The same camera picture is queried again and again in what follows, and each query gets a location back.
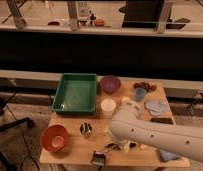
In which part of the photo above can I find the yellow banana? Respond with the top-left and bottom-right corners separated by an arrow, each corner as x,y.
122,141 -> 148,153

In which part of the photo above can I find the bunch of red grapes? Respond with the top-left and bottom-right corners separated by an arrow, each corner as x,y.
133,81 -> 157,92

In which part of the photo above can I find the purple bowl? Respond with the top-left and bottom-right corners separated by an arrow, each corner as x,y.
99,75 -> 121,94

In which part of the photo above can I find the green plastic tray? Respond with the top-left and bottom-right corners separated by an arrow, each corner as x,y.
52,73 -> 97,115

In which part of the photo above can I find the small black block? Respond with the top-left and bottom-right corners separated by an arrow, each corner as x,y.
150,118 -> 173,124

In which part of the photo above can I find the blue sponge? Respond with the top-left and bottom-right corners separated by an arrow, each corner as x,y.
158,149 -> 180,162

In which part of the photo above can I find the orange bowl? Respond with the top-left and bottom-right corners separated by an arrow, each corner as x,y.
41,125 -> 68,153

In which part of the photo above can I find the light blue cloth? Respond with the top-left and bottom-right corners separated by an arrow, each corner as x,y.
145,100 -> 170,117

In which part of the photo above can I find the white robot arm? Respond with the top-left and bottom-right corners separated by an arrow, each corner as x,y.
108,100 -> 203,163

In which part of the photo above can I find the black handled spatula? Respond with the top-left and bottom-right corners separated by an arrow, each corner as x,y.
91,143 -> 117,166

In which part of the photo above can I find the small metal cup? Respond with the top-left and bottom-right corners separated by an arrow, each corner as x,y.
80,123 -> 92,138

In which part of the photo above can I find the wooden table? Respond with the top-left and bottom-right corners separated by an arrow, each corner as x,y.
40,79 -> 190,168

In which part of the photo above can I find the blue cup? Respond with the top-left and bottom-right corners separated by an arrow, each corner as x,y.
134,87 -> 147,102

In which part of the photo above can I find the orange cup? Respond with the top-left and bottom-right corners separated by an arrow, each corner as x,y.
121,96 -> 131,104

